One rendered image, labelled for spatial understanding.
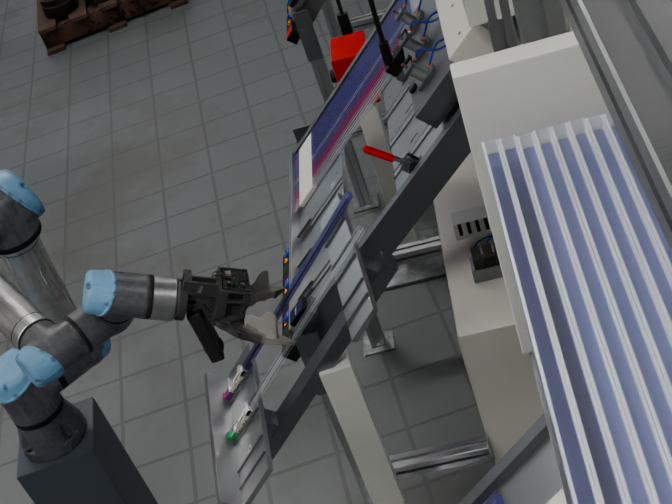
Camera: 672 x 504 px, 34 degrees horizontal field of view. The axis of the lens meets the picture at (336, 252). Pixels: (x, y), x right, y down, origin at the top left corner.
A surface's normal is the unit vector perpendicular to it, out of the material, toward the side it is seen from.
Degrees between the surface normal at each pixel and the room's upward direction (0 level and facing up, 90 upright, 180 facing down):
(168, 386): 0
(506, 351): 90
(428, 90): 43
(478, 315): 0
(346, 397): 90
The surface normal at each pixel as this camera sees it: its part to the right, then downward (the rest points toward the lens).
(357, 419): 0.16, 0.58
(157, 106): -0.28, -0.76
